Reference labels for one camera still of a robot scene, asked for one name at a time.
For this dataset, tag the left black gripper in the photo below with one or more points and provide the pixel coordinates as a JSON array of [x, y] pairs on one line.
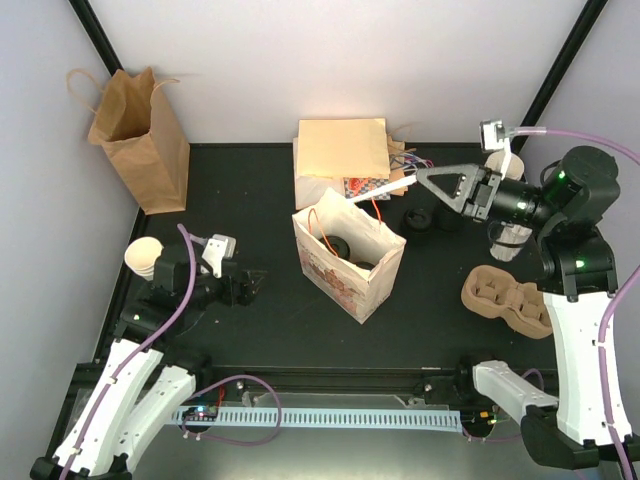
[[233, 297]]

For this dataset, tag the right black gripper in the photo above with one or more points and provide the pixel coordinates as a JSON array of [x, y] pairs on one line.
[[477, 192]]

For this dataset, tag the lidded coffee cup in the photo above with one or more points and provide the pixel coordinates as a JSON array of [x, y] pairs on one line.
[[364, 265], [337, 246]]

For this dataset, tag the white printed paper bag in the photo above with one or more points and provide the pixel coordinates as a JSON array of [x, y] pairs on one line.
[[357, 291]]

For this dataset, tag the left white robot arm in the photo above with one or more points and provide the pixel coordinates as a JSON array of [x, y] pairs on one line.
[[146, 378]]

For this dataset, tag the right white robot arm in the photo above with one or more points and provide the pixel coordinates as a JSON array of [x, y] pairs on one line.
[[585, 422]]

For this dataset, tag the right paper cup stack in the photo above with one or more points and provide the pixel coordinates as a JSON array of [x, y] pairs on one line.
[[515, 169]]

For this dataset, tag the paper cup stack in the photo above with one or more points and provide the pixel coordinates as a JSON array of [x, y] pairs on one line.
[[515, 169], [141, 255]]

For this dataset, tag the black lid stack right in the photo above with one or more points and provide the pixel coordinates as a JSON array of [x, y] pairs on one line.
[[447, 219]]

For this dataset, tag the black lid stack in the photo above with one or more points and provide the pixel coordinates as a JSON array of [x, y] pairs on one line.
[[417, 220], [447, 219]]

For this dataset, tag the black lid stack left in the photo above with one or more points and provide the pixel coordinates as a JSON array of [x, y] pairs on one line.
[[417, 220]]

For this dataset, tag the cup of wrapped straws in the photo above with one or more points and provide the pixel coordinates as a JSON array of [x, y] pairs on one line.
[[507, 240]]

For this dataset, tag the flat white paper bag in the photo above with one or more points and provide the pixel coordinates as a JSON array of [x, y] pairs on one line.
[[308, 190]]

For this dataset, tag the left paper cup stack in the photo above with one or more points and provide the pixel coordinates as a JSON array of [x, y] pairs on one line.
[[141, 255]]

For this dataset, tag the blue checkered paper bag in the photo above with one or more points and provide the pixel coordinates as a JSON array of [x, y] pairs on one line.
[[354, 187]]

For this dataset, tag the stack of pulp carriers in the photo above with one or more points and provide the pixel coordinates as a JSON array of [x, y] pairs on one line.
[[494, 293]]

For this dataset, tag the flat tan paper bag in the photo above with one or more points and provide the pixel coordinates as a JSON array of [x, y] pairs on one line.
[[343, 148]]

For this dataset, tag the left circuit board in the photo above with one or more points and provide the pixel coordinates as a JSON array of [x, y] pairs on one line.
[[200, 413]]

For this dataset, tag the circuit board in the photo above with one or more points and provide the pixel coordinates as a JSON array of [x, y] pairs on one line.
[[200, 413], [484, 417]]

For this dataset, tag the standing brown paper bag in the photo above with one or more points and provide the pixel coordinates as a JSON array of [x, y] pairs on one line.
[[139, 132]]

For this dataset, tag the right circuit board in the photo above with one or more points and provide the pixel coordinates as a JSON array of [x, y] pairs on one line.
[[484, 417]]

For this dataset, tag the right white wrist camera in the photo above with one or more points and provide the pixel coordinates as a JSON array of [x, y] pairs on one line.
[[495, 139]]

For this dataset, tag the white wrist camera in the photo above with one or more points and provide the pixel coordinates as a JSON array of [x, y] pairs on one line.
[[495, 139], [217, 249]]

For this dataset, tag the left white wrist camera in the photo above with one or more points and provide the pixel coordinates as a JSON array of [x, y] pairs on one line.
[[217, 249]]

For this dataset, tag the flat brown handled bag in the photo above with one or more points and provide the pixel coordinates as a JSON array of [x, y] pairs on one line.
[[403, 159]]

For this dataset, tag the right black frame post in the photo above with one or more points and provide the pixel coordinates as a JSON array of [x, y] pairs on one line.
[[572, 45]]

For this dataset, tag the black frame post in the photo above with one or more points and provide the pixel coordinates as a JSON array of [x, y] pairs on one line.
[[97, 35], [572, 45]]

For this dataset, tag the black front rail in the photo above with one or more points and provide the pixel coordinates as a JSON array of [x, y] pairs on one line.
[[421, 381]]

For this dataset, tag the light blue cable duct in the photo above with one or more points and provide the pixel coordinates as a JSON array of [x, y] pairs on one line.
[[383, 419]]

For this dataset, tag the left black frame post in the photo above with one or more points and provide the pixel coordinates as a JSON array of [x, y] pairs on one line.
[[97, 35]]

